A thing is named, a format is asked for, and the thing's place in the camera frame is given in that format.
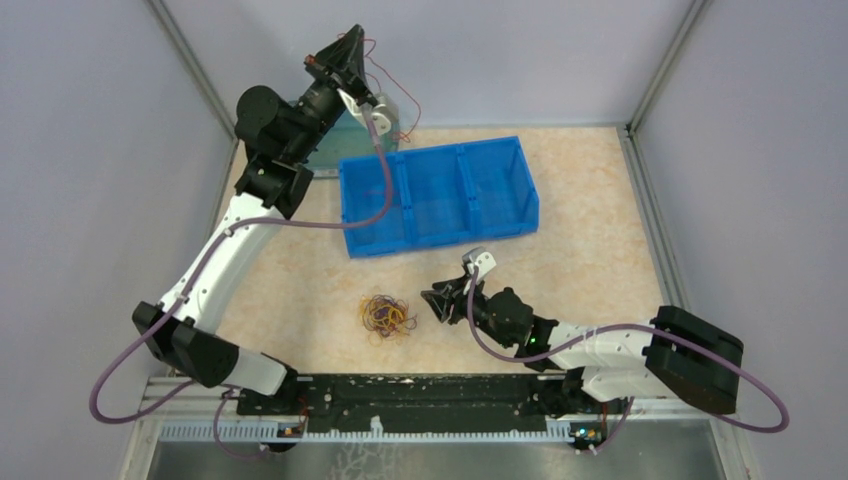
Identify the teal transparent plastic tub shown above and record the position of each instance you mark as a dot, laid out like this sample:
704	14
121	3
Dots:
346	139

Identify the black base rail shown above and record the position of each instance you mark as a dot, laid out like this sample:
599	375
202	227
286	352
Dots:
419	404

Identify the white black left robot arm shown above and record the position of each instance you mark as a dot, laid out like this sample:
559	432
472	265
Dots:
279	136

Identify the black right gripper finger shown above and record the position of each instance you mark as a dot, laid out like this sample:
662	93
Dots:
442	303
448	288

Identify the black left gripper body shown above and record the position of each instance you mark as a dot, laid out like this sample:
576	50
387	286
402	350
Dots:
323	97

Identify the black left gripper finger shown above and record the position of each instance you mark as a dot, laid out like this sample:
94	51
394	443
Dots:
354	80
344	55

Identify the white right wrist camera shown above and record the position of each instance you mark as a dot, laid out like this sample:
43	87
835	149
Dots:
478	261

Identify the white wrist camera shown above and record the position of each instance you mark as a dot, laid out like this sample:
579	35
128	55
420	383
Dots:
384	115
478	261

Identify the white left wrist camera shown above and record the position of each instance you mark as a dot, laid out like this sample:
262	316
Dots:
384	115

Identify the grey slotted cable duct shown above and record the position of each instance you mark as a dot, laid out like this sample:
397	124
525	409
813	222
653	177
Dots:
243	431

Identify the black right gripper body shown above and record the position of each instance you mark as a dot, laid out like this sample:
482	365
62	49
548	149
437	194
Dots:
480	304

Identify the blue three-compartment plastic bin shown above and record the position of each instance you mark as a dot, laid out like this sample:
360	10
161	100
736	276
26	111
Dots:
452	194

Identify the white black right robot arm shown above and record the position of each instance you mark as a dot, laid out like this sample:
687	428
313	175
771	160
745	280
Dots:
674	355

